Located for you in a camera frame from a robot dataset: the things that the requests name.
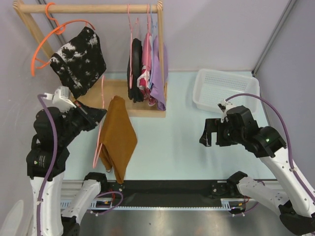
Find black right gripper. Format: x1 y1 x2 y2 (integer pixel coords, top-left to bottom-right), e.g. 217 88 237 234
199 118 244 146

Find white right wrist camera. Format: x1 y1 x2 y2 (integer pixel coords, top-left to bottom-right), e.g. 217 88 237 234
218 99 235 123

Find mustard brown trousers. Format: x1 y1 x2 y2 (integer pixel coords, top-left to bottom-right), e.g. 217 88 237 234
99 96 137 184

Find lilac garment on rack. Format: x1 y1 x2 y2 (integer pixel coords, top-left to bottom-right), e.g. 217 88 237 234
150 36 166 111

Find white slotted cable duct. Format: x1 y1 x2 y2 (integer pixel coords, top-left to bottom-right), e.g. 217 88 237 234
60 198 247 211

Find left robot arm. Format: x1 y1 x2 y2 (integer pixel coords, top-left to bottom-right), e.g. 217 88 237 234
26 101 109 236

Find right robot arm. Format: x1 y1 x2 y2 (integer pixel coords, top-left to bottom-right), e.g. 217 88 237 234
199 102 315 236

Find black garment on rack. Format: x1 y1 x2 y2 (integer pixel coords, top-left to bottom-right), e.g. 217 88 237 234
127 38 144 103

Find wooden clothes rack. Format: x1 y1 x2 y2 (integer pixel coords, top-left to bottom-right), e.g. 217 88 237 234
13 0 166 118

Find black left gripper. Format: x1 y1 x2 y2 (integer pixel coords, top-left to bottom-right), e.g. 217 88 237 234
58 98 108 144

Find pink trouser hanger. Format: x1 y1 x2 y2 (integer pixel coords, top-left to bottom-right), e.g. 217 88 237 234
93 75 105 169

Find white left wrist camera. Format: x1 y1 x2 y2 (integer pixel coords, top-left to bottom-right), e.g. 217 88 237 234
44 86 76 112

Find pink patterned garment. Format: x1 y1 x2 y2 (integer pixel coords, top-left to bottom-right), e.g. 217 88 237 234
137 35 157 106

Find white plastic basket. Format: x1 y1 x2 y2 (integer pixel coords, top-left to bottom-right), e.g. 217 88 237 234
192 69 260 114

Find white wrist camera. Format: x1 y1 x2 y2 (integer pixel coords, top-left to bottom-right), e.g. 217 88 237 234
44 86 76 112
218 99 235 123

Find black white tie-dye garment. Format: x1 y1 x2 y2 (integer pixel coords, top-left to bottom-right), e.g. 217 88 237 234
49 27 106 99

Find orange hanger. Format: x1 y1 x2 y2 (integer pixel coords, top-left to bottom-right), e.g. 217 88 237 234
30 2 96 77

